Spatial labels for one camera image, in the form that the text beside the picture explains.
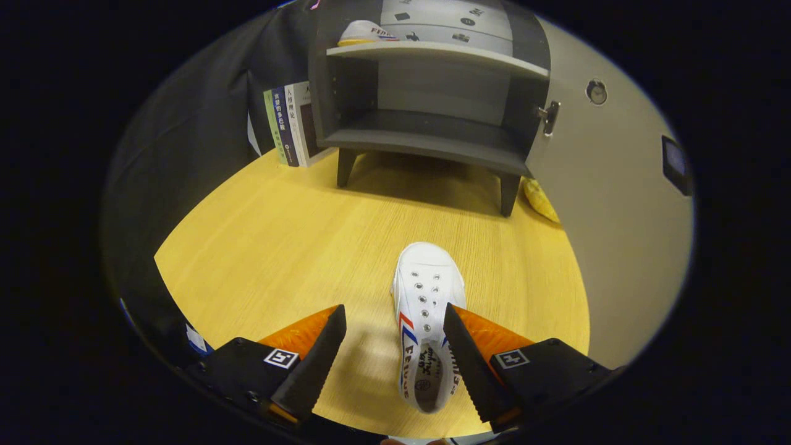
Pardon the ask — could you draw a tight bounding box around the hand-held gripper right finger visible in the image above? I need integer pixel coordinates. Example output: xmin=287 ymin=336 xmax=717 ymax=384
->
xmin=442 ymin=303 xmax=619 ymax=433

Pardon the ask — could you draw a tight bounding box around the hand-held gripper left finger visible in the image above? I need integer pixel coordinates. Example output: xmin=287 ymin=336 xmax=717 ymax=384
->
xmin=185 ymin=304 xmax=348 ymax=427

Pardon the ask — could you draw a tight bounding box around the white canvas shoe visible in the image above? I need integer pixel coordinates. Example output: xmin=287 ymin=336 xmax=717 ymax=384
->
xmin=337 ymin=20 xmax=401 ymax=48
xmin=391 ymin=241 xmax=467 ymax=415

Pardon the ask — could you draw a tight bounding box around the beige shoe cabinet door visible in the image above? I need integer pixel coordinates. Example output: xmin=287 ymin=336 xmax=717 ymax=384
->
xmin=525 ymin=15 xmax=696 ymax=371

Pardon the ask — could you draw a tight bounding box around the yellow soft object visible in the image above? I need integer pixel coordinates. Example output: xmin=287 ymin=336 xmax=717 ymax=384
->
xmin=522 ymin=178 xmax=561 ymax=224

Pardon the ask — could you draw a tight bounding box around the white book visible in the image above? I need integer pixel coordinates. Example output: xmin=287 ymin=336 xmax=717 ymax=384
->
xmin=284 ymin=80 xmax=337 ymax=169

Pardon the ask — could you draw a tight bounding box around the dark blue book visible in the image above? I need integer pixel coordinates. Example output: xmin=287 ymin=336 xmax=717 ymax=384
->
xmin=272 ymin=85 xmax=302 ymax=167

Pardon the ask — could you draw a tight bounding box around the black backdrop cloth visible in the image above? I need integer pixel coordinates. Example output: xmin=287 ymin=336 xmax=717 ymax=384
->
xmin=102 ymin=0 xmax=322 ymax=371

